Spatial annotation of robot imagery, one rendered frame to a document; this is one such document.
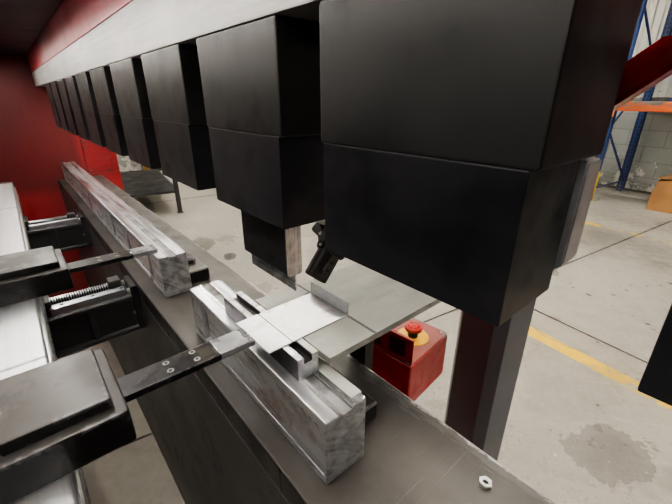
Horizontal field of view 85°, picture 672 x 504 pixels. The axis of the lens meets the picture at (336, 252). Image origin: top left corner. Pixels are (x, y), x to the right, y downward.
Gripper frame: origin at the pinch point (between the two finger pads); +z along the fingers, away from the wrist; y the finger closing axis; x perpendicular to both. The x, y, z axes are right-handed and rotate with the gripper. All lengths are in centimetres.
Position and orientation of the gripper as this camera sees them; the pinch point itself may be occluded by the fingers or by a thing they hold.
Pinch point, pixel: (321, 266)
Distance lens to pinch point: 51.7
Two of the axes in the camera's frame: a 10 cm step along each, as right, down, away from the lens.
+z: -4.9, 8.7, -0.9
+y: 6.5, 2.9, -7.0
